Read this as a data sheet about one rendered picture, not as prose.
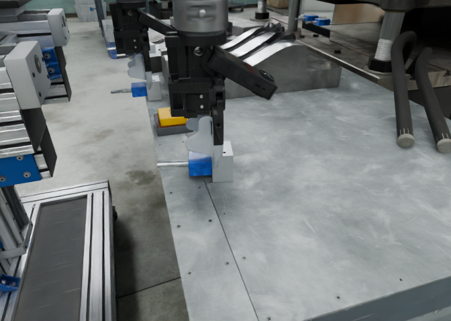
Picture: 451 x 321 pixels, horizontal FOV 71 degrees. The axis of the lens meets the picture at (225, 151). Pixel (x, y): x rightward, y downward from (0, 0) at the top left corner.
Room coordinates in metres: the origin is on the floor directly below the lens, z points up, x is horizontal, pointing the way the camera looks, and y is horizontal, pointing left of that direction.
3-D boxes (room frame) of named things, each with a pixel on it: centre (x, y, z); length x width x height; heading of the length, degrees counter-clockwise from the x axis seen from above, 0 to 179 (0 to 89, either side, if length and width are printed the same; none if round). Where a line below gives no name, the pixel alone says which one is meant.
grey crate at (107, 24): (4.45, 1.29, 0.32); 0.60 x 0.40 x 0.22; 116
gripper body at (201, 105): (0.47, 0.04, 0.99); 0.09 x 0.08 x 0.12; 95
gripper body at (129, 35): (0.83, 0.23, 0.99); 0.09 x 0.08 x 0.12; 105
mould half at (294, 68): (0.98, -0.07, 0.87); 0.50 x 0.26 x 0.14; 106
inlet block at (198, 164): (0.47, 0.05, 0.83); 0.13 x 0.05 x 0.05; 96
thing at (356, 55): (1.80, -0.75, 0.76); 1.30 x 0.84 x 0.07; 16
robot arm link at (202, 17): (0.46, 0.03, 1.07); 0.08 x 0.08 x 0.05
